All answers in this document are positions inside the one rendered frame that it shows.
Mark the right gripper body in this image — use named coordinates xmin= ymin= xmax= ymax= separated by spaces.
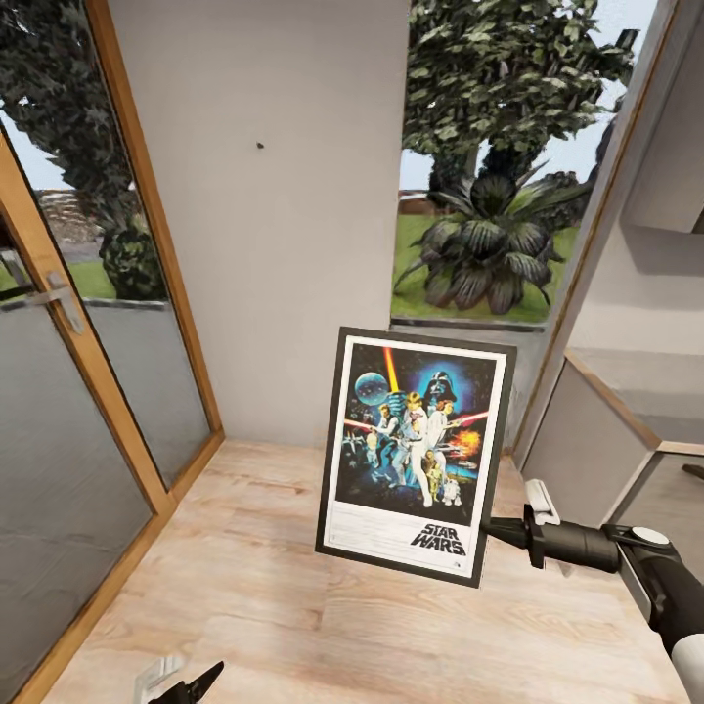
xmin=523 ymin=504 xmax=587 ymax=570

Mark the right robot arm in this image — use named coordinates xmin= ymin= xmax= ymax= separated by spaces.
xmin=479 ymin=480 xmax=704 ymax=704

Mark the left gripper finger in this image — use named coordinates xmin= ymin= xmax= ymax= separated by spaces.
xmin=188 ymin=660 xmax=224 ymax=704

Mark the poster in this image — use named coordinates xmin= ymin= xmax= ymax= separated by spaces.
xmin=315 ymin=327 xmax=518 ymax=589

